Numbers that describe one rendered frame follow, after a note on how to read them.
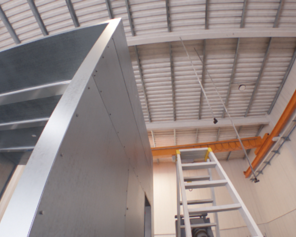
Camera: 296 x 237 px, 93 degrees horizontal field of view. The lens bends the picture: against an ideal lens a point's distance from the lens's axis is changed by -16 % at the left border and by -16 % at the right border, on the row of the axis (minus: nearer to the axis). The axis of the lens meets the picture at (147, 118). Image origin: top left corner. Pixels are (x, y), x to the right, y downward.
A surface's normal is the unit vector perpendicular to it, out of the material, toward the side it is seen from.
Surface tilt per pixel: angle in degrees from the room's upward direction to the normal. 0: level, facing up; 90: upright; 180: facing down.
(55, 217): 90
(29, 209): 90
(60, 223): 90
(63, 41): 180
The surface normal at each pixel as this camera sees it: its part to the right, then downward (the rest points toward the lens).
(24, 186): -0.15, -0.69
